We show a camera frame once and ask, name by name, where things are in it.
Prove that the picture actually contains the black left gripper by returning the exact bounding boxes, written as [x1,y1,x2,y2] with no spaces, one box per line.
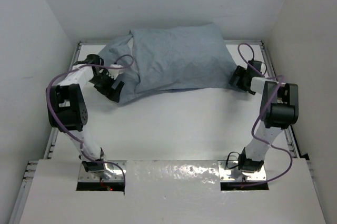
[90,70,124,103]

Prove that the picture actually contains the blue patterned pillowcase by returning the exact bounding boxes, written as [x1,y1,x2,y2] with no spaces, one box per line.
[99,24,236,104]

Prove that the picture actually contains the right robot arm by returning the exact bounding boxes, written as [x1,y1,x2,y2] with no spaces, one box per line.
[229,60,299,173]

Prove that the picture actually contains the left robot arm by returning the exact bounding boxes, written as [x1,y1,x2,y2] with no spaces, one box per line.
[46,54,126,180]

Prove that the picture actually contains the white front cover board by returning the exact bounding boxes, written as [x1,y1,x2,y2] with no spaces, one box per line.
[21,160,325,223]

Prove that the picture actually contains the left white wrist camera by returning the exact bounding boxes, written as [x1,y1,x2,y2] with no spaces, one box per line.
[107,64,125,80]

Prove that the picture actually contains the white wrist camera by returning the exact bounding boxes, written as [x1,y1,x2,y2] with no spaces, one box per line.
[255,61,267,76]
[107,64,125,80]

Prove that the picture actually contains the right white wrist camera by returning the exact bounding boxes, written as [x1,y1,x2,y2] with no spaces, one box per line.
[255,61,267,76]

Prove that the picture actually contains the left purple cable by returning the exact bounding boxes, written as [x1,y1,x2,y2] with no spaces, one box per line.
[46,54,136,190]

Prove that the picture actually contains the purple cable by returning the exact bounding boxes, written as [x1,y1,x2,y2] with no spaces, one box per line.
[227,43,293,188]
[46,54,136,190]

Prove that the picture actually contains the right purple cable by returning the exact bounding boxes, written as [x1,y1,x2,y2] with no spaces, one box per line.
[227,43,293,188]

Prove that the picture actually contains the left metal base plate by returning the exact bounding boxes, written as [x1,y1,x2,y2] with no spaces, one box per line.
[78,160,127,182]

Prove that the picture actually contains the metal base plate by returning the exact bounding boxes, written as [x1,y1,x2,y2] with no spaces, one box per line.
[78,160,127,182]
[218,159,267,183]

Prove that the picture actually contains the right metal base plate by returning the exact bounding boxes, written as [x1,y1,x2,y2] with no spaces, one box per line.
[218,159,267,183]

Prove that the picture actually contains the aluminium table frame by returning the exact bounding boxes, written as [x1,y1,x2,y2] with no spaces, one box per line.
[7,39,316,224]

